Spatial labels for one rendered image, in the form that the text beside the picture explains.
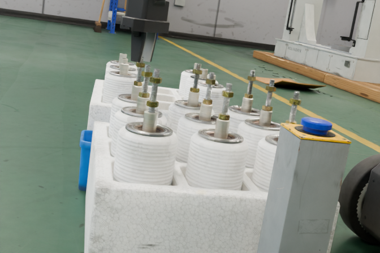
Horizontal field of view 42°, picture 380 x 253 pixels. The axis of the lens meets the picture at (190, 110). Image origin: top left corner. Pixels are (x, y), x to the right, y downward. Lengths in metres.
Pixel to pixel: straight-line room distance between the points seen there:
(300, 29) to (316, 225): 4.78
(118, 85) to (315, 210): 0.75
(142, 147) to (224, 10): 6.69
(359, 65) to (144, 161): 3.47
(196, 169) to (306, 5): 4.69
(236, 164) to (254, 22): 6.81
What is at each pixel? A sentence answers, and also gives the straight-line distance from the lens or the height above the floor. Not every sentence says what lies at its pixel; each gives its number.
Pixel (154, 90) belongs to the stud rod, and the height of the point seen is 0.32.
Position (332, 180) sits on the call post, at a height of 0.26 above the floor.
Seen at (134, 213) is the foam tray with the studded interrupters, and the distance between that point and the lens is 0.76.
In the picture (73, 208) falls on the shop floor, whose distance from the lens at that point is 1.11.
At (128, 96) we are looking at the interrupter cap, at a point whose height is 0.25.
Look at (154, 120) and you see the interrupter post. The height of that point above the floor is 0.27.
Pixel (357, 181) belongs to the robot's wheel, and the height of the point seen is 0.14.
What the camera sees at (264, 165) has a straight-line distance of 0.84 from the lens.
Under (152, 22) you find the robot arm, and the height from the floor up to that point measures 0.41.
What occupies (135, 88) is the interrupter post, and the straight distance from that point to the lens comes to 1.01.
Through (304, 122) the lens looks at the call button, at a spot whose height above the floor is 0.33.
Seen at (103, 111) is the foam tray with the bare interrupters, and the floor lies 0.16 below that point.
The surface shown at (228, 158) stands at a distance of 0.79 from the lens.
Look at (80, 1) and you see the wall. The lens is 7.08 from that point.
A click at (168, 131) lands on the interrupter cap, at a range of 0.79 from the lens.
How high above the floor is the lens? 0.45
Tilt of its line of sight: 11 degrees down
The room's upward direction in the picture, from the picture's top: 8 degrees clockwise
